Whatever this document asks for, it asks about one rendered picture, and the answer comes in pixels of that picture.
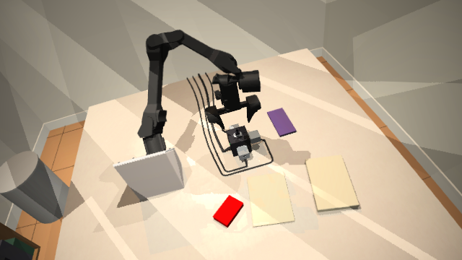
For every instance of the red rectangular block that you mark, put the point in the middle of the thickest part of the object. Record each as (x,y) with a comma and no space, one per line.
(228,211)

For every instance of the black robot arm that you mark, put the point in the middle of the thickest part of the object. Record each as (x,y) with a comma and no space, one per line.
(158,46)

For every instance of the purple flat rectangular slab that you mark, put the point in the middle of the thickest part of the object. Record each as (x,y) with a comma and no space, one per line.
(281,122)

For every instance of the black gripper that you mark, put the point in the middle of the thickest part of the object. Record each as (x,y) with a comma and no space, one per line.
(252,103)

